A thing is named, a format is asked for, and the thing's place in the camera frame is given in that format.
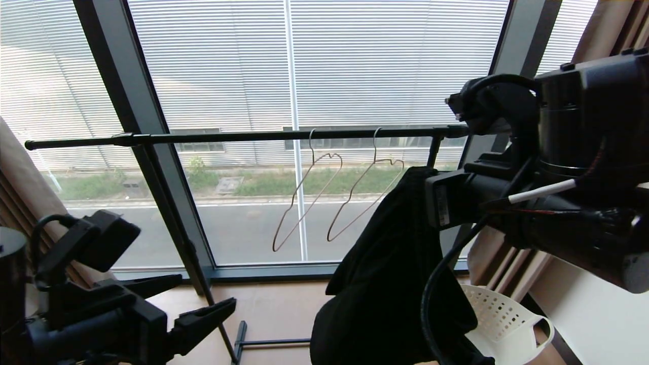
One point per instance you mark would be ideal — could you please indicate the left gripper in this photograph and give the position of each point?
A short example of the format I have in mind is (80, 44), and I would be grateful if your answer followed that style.
(101, 329)

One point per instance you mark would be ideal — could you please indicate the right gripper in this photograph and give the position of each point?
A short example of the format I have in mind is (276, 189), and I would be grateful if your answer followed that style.
(471, 203)

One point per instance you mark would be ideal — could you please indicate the pink clothes hanger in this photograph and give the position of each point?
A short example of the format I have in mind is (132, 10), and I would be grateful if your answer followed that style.
(375, 152)
(310, 152)

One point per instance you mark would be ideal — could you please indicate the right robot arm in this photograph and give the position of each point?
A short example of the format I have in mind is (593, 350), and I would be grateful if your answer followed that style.
(593, 111)

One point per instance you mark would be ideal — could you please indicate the white laundry basket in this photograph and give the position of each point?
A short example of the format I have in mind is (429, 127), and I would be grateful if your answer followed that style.
(507, 334)

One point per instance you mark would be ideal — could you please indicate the black clothes rack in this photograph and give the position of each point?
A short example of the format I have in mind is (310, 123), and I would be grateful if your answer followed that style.
(228, 137)

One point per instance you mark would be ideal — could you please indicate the beige curtain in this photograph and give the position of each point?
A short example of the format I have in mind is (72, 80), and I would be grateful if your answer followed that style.
(25, 192)
(497, 268)

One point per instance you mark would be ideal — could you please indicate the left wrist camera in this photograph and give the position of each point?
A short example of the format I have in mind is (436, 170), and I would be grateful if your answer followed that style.
(109, 238)

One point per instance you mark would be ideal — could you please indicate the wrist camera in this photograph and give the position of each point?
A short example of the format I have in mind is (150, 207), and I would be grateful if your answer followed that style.
(109, 238)
(481, 109)

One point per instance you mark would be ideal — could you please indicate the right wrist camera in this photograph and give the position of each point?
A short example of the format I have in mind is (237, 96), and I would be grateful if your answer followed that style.
(481, 109)

